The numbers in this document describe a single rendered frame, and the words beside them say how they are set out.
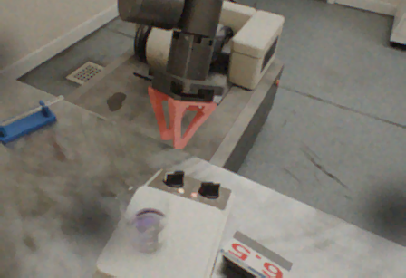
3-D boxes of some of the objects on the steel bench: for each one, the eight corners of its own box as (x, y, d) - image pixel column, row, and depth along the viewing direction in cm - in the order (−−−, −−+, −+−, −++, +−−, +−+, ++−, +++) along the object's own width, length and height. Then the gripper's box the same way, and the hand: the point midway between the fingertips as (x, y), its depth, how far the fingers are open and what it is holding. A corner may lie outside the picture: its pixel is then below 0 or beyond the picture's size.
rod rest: (49, 110, 67) (43, 96, 64) (57, 119, 65) (53, 105, 63) (-5, 134, 62) (-13, 119, 59) (3, 144, 60) (-5, 130, 57)
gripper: (238, 43, 42) (211, 157, 46) (193, 33, 50) (173, 131, 53) (195, 33, 38) (169, 159, 42) (153, 24, 45) (135, 131, 49)
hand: (173, 139), depth 47 cm, fingers open, 3 cm apart
